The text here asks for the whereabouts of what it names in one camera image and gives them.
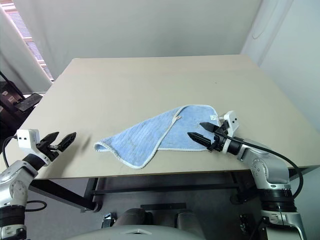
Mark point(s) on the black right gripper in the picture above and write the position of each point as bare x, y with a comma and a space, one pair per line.
220, 142

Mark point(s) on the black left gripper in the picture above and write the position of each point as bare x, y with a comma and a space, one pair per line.
50, 151

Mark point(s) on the light blue towel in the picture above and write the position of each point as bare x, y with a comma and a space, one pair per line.
147, 135

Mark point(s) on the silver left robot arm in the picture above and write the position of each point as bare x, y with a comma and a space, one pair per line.
15, 185

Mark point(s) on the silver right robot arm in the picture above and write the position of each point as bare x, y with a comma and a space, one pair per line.
270, 170

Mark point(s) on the black phone on stand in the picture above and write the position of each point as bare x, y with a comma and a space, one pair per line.
28, 102

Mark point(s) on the dark brown cabinet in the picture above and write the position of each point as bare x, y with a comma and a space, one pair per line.
7, 105

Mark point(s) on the black flat floor plate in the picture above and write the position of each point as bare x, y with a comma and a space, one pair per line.
163, 206

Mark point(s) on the small dark rounded shape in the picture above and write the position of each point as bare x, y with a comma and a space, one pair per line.
186, 218

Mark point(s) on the silver castor wheel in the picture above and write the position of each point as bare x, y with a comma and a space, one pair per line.
108, 220

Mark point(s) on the black castor wheel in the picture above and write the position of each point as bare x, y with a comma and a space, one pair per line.
244, 222

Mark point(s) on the window blind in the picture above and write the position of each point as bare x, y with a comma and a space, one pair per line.
30, 40

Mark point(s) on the large dark rounded shape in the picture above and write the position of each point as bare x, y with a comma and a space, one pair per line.
132, 216

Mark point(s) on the grey robot torso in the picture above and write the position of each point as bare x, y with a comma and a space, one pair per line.
130, 233

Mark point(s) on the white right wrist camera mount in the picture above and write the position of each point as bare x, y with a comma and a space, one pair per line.
232, 121

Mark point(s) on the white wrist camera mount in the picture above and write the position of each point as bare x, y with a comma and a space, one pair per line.
232, 121
26, 140

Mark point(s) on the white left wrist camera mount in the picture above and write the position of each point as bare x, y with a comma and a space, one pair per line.
26, 140

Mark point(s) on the black metal table frame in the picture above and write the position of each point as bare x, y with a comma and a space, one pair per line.
162, 183

